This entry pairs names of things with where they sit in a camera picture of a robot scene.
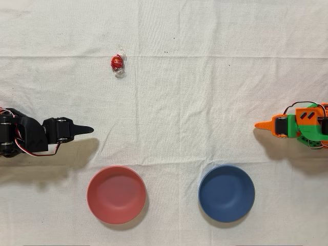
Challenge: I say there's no blue bowl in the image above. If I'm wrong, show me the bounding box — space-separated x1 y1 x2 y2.
198 165 256 223

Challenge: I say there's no red bowl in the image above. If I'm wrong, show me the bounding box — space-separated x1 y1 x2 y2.
86 165 147 226

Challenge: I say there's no white tablecloth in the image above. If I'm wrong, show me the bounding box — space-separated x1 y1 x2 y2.
0 0 328 246

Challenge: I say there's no red candy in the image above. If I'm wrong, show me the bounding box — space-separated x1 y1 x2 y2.
110 46 128 79

